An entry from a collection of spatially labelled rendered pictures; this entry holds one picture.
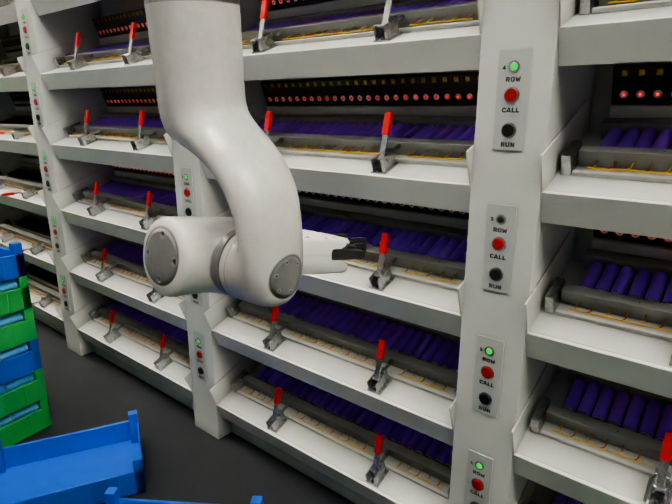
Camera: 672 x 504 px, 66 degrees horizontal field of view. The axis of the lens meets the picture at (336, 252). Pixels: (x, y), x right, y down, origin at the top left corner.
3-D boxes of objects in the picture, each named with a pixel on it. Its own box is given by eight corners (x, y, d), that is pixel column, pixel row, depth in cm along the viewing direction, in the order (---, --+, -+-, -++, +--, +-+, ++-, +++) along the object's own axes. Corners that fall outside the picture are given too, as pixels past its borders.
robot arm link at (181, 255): (288, 224, 60) (236, 212, 65) (193, 225, 50) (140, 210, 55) (280, 295, 61) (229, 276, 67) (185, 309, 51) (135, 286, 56)
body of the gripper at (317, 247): (238, 272, 69) (296, 266, 78) (294, 288, 63) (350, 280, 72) (243, 216, 68) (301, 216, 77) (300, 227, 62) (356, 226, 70)
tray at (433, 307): (464, 338, 79) (458, 289, 74) (212, 265, 116) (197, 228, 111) (514, 266, 91) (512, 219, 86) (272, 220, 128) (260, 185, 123)
